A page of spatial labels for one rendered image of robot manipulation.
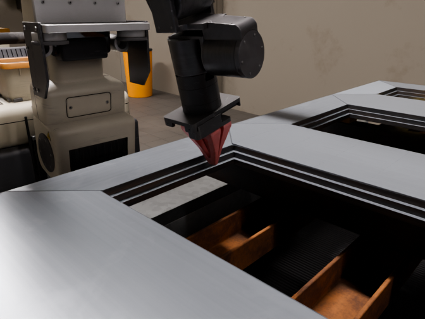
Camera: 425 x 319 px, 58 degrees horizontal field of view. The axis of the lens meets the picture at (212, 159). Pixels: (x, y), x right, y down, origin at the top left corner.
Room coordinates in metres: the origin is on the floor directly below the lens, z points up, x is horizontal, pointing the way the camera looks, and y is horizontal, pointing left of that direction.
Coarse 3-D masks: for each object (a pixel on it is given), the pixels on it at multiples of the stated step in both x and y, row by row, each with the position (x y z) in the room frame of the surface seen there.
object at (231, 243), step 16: (240, 208) 0.64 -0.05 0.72; (256, 208) 0.66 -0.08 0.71; (272, 208) 0.70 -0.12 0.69; (288, 208) 0.72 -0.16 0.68; (224, 224) 0.60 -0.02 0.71; (240, 224) 0.63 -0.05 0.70; (256, 224) 0.65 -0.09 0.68; (272, 224) 0.58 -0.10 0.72; (288, 224) 0.61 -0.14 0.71; (304, 224) 0.65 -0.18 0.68; (192, 240) 0.54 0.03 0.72; (208, 240) 0.57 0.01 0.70; (224, 240) 0.60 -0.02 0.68; (240, 240) 0.60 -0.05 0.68; (256, 240) 0.54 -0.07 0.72; (272, 240) 0.57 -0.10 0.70; (224, 256) 0.49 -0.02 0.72; (240, 256) 0.51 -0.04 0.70; (256, 256) 0.54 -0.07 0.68
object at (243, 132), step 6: (246, 126) 0.76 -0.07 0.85; (252, 126) 0.76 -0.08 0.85; (258, 126) 0.76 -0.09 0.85; (264, 126) 0.76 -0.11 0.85; (270, 126) 0.76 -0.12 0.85; (276, 126) 0.76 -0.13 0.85; (282, 126) 0.76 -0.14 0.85; (234, 132) 0.72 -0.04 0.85; (240, 132) 0.72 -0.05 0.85; (246, 132) 0.72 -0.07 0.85; (252, 132) 0.72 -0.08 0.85; (258, 132) 0.72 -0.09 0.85; (234, 138) 0.68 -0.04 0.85; (240, 138) 0.68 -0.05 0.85; (246, 138) 0.68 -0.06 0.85
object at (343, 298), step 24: (360, 240) 0.53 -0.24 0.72; (336, 264) 0.48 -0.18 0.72; (360, 264) 0.53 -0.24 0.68; (384, 264) 0.53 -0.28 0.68; (408, 264) 0.48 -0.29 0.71; (312, 288) 0.43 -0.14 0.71; (336, 288) 0.47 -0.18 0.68; (360, 288) 0.47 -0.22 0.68; (384, 288) 0.42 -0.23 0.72; (336, 312) 0.42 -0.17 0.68; (360, 312) 0.37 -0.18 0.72
